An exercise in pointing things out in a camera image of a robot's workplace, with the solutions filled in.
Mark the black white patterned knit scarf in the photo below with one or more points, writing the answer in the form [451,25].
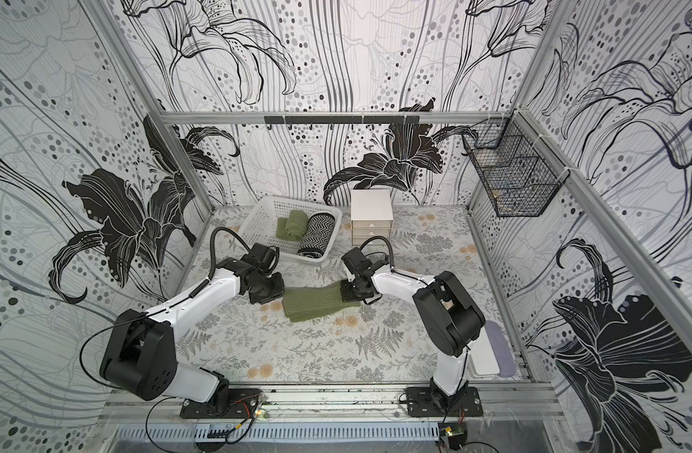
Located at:
[320,228]

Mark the white slotted cable duct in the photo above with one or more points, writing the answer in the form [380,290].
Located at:
[284,432]

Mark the white small drawer box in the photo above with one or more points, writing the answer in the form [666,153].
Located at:
[371,215]

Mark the small black electronics box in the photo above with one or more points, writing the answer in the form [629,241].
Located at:
[451,437]

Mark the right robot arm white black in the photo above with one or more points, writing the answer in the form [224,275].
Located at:
[450,316]

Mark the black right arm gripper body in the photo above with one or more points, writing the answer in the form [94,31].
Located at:
[352,289]

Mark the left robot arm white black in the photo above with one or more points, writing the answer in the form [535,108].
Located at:
[141,354]

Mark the white purple flat objects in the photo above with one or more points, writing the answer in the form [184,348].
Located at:
[491,355]

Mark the white plastic perforated basket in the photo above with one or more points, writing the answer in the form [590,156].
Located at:
[260,225]

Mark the green knit scarf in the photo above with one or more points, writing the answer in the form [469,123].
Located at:
[307,303]
[293,227]

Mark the black wire wall basket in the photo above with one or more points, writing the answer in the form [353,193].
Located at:
[504,153]

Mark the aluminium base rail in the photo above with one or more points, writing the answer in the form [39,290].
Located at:
[501,400]

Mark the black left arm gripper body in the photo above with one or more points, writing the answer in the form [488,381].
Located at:
[266,289]

